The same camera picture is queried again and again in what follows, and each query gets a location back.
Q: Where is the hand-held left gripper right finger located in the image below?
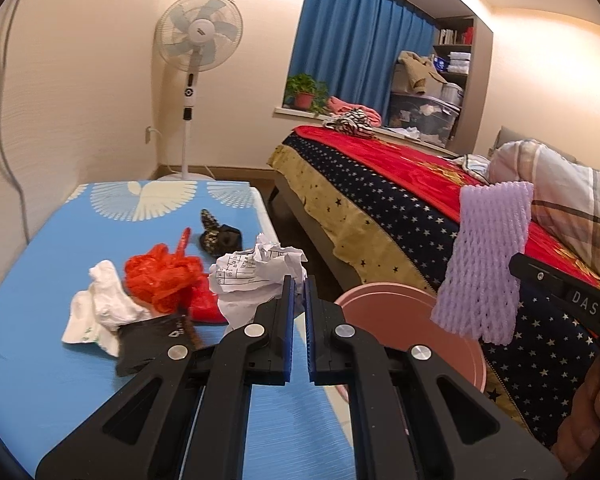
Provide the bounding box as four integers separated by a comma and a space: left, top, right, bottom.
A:
304, 276, 566, 480

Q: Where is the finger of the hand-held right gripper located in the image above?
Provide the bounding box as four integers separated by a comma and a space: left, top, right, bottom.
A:
509, 252, 562, 297

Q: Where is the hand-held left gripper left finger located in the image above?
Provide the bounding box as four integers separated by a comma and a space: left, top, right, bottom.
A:
35, 275, 297, 480

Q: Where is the purple foam fruit net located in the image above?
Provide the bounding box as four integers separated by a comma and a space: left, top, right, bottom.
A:
431, 181, 535, 346

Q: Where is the white printed paper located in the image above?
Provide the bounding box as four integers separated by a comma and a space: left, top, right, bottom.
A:
208, 232, 308, 333

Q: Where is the red plastic bag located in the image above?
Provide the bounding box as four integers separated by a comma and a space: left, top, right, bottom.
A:
187, 285, 226, 323

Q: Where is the pink plastic bin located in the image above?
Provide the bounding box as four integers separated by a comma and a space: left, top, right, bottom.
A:
334, 282, 488, 401

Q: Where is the red mesh net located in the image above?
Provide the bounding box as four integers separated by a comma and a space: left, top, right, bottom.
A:
124, 227, 203, 313

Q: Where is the black foil wrapper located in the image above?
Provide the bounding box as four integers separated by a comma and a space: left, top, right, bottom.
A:
115, 312, 203, 378

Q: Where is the white tissue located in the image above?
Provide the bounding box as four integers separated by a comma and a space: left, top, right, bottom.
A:
89, 260, 153, 333

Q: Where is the white printed plastic bag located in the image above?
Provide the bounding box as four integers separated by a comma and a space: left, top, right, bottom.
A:
61, 292, 121, 358

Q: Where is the person's right hand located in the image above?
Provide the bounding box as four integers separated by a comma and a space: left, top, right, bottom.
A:
554, 357, 600, 473

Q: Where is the plaid pillow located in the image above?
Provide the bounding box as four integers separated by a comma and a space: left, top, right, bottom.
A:
487, 140, 600, 283

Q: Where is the dark patterned cloth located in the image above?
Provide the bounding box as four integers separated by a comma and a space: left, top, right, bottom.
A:
198, 208, 243, 261

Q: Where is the light striped cloth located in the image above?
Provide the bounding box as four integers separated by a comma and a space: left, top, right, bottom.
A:
452, 155, 492, 184

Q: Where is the grey headboard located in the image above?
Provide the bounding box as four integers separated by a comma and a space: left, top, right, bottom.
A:
494, 126, 578, 162

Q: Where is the bed with starry blanket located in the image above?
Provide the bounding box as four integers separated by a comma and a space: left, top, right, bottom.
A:
267, 127, 600, 448

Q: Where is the red blanket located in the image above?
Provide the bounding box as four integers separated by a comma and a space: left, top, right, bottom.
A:
292, 125, 600, 292

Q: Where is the clear plastic storage box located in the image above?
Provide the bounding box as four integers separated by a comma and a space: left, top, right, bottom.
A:
386, 91, 462, 147

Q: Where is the metal pot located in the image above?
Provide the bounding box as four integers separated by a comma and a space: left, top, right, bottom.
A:
440, 82, 465, 107

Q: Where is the black white striped cloth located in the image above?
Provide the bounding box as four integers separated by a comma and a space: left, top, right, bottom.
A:
322, 109, 381, 140

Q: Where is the potted green plant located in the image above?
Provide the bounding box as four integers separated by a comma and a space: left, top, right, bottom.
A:
284, 74, 329, 113

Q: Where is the beige jacket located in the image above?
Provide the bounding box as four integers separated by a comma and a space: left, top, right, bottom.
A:
397, 51, 448, 95

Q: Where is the blue printed table cover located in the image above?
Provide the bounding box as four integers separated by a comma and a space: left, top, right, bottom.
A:
0, 179, 357, 480

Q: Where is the row of books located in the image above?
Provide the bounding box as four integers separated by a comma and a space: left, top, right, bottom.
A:
437, 27, 473, 46

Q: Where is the blue curtain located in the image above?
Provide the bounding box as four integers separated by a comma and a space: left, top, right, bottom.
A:
286, 0, 438, 126

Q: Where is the white standing fan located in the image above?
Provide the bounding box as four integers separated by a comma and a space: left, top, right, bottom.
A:
153, 0, 244, 182

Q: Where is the grey wall shelf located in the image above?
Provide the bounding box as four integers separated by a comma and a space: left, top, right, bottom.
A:
432, 16, 477, 91

